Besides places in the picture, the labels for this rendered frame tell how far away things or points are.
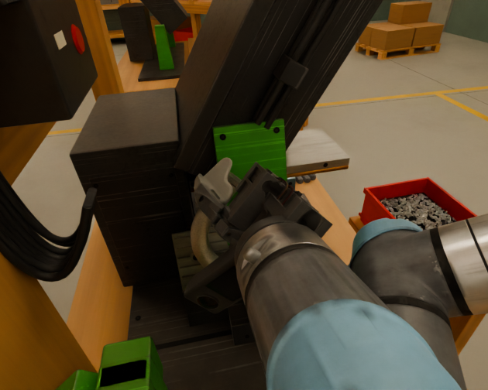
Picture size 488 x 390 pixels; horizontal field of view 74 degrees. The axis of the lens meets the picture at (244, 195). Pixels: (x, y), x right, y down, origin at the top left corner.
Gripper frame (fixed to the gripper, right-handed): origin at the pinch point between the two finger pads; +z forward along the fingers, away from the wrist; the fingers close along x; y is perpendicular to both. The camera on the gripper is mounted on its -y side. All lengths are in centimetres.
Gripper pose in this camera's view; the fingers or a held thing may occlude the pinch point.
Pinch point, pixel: (230, 204)
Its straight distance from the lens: 45.5
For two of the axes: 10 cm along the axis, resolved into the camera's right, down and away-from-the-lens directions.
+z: -1.8, -2.9, 9.4
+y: 6.1, -7.8, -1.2
